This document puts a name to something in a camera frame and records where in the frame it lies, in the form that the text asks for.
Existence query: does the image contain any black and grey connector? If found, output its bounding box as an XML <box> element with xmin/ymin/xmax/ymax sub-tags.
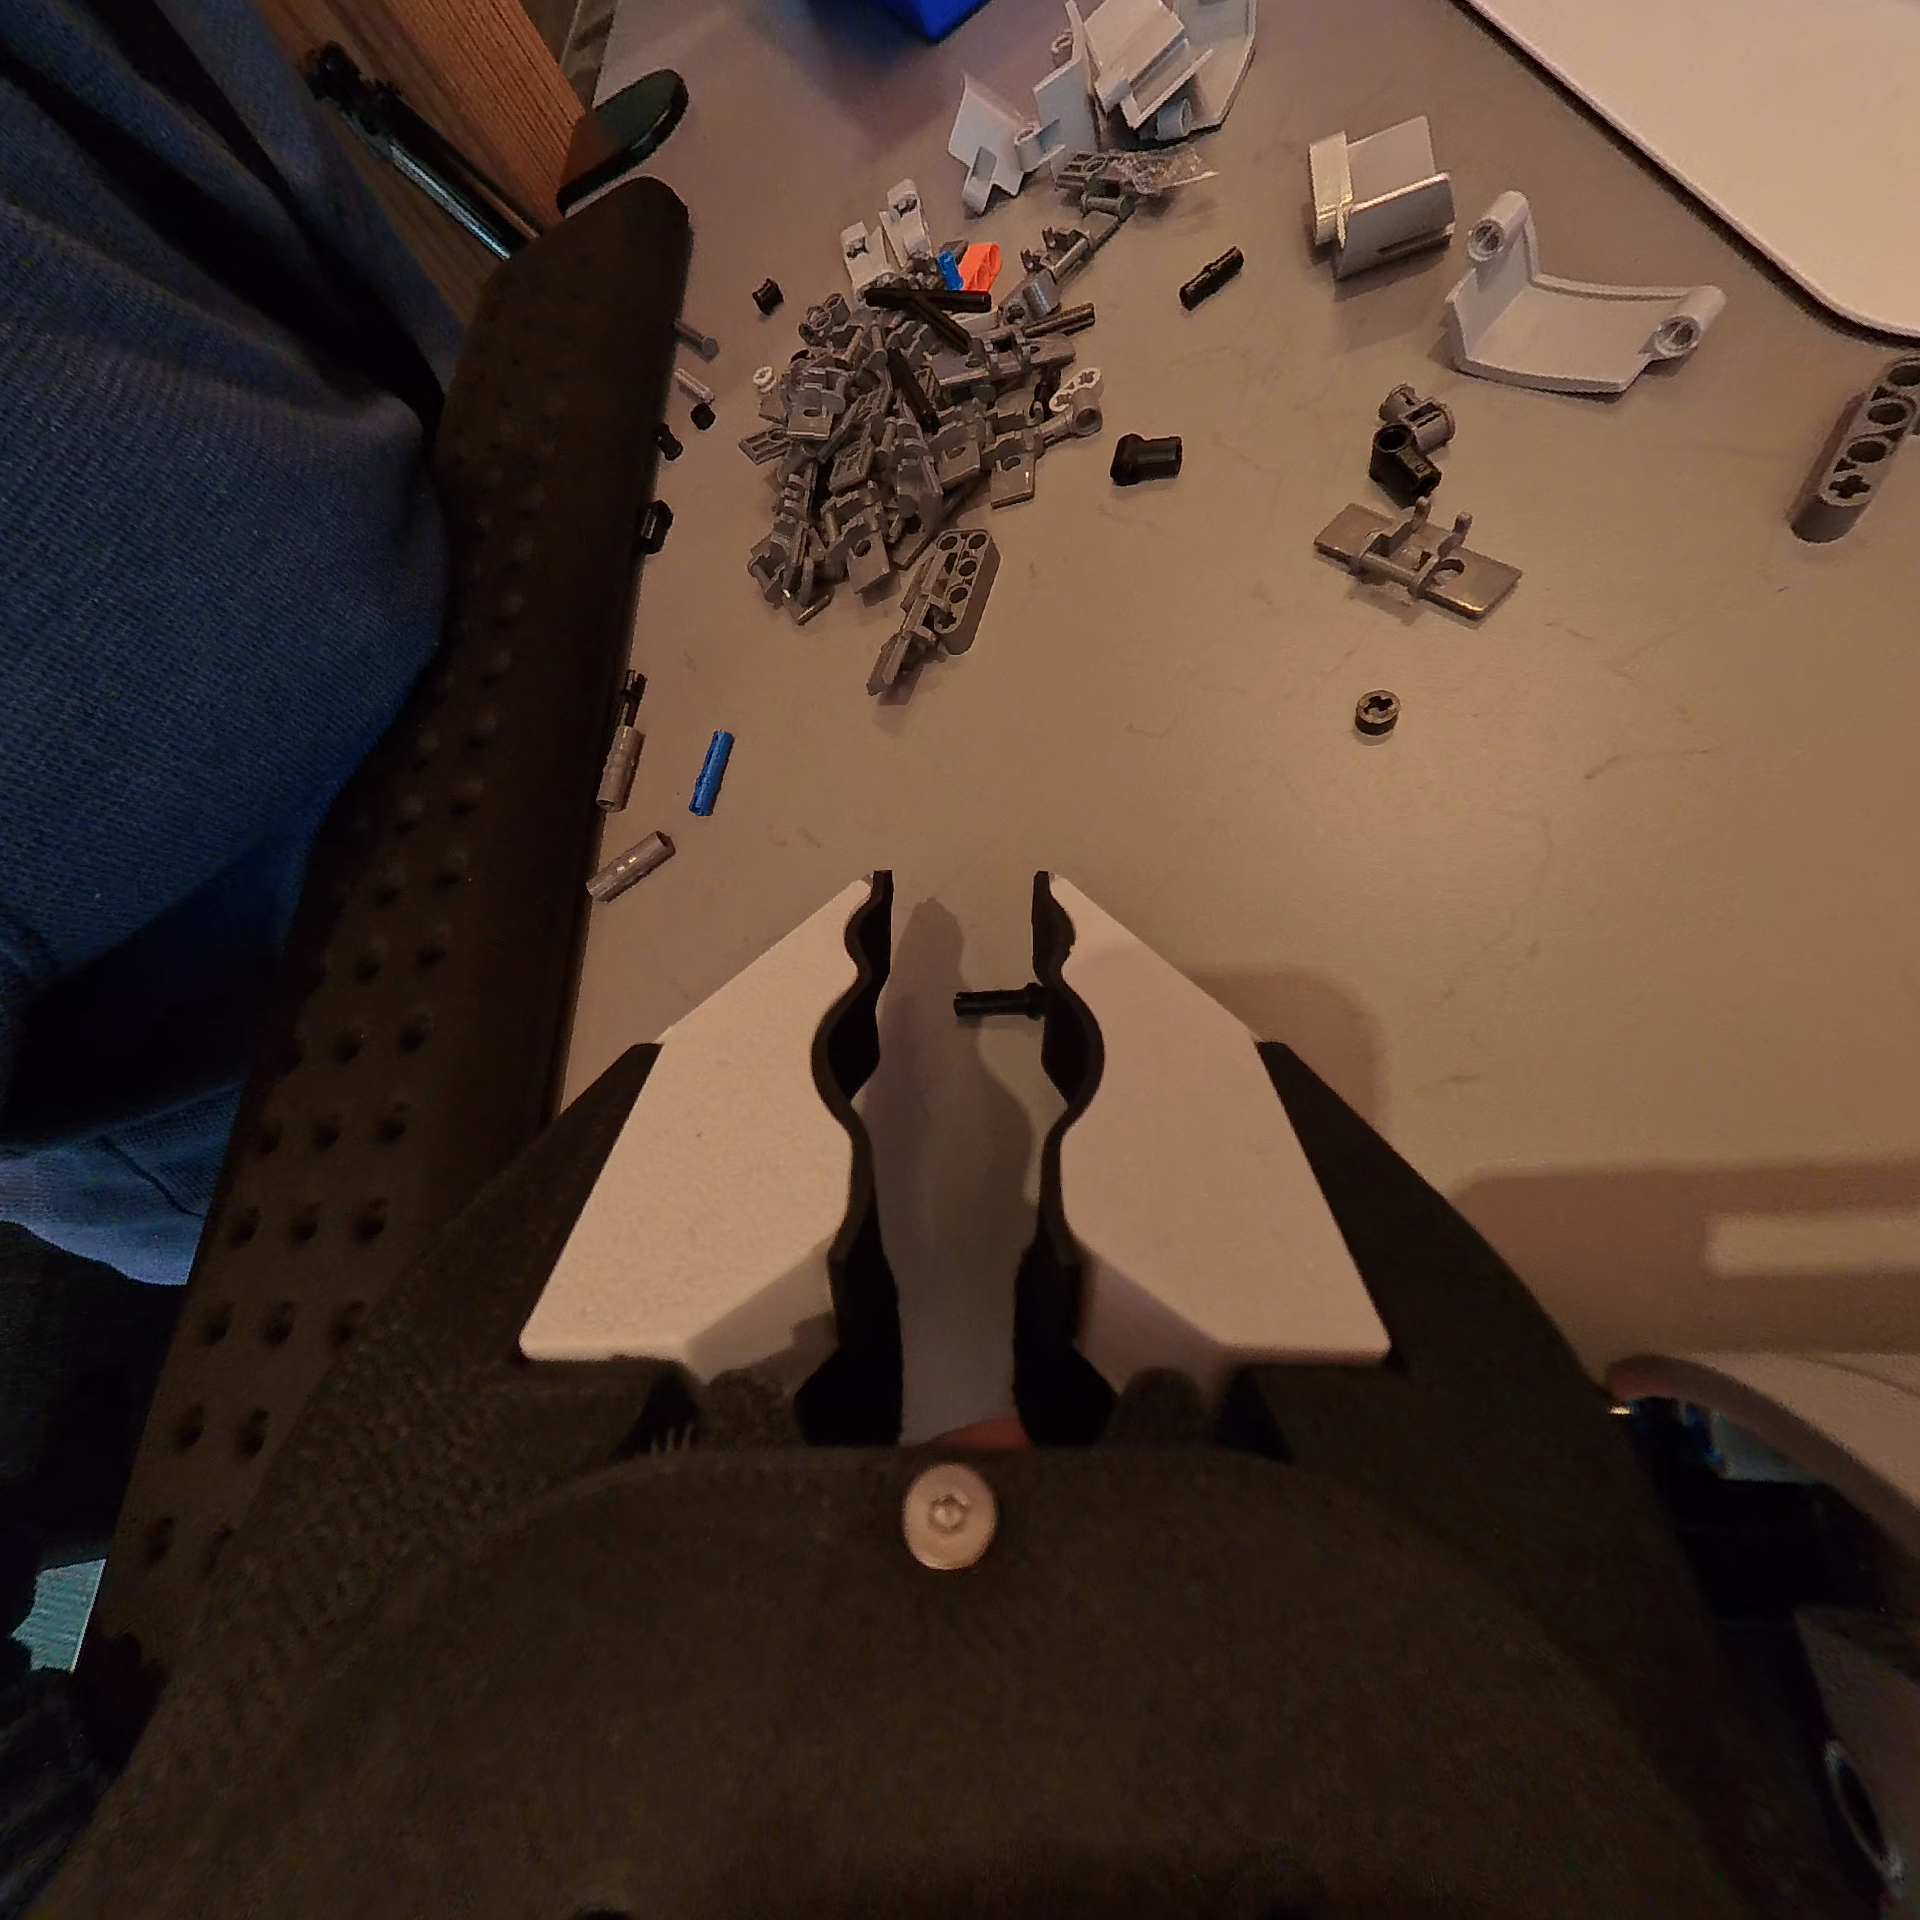
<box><xmin>1369</xmin><ymin>384</ymin><xmax>1459</xmax><ymax>505</ymax></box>

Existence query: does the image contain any pale curved panel with pins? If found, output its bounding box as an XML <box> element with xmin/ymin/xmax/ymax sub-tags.
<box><xmin>1445</xmin><ymin>192</ymin><xmax>1728</xmax><ymax>396</ymax></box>

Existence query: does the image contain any white rounded tray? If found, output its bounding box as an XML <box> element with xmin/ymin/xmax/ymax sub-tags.
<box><xmin>1462</xmin><ymin>0</ymin><xmax>1920</xmax><ymax>341</ymax></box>

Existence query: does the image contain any grey angled holed beam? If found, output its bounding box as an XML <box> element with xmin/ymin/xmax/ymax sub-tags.
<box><xmin>1789</xmin><ymin>357</ymin><xmax>1920</xmax><ymax>547</ymax></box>

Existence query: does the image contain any heap of pale blue panels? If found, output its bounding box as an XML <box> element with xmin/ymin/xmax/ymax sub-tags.
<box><xmin>949</xmin><ymin>0</ymin><xmax>1260</xmax><ymax>212</ymax></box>

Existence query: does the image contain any person's leg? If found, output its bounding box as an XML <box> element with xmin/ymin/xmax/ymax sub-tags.
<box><xmin>0</xmin><ymin>0</ymin><xmax>461</xmax><ymax>1293</ymax></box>

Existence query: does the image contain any pile of grey clip plates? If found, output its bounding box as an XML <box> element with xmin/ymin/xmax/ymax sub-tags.
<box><xmin>739</xmin><ymin>277</ymin><xmax>1104</xmax><ymax>625</ymax></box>

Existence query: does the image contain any pale grey angled panel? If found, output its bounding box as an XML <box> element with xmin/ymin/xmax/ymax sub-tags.
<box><xmin>1304</xmin><ymin>116</ymin><xmax>1459</xmax><ymax>280</ymax></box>

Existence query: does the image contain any grey tube with black axle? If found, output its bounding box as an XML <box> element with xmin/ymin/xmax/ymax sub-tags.
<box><xmin>597</xmin><ymin>671</ymin><xmax>650</xmax><ymax>817</ymax></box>

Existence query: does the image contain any black dimpled foam pad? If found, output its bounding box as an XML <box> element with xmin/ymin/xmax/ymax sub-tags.
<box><xmin>90</xmin><ymin>177</ymin><xmax>693</xmax><ymax>1743</ymax></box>

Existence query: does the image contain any grey plate with clips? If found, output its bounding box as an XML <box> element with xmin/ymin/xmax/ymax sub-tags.
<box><xmin>1021</xmin><ymin>211</ymin><xmax>1128</xmax><ymax>303</ymax></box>
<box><xmin>1314</xmin><ymin>503</ymin><xmax>1523</xmax><ymax>625</ymax></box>

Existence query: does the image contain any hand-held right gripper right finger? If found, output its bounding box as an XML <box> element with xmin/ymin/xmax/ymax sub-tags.
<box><xmin>1012</xmin><ymin>867</ymin><xmax>1395</xmax><ymax>1450</ymax></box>

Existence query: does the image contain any black rounded object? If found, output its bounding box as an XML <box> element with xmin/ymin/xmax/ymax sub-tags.
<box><xmin>554</xmin><ymin>66</ymin><xmax>693</xmax><ymax>212</ymax></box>

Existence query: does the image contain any grey perforated beam assembly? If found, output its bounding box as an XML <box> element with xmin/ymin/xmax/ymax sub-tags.
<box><xmin>866</xmin><ymin>524</ymin><xmax>1002</xmax><ymax>701</ymax></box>

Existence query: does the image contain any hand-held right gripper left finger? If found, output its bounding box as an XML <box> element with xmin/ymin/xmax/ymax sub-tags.
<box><xmin>520</xmin><ymin>867</ymin><xmax>902</xmax><ymax>1450</ymax></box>

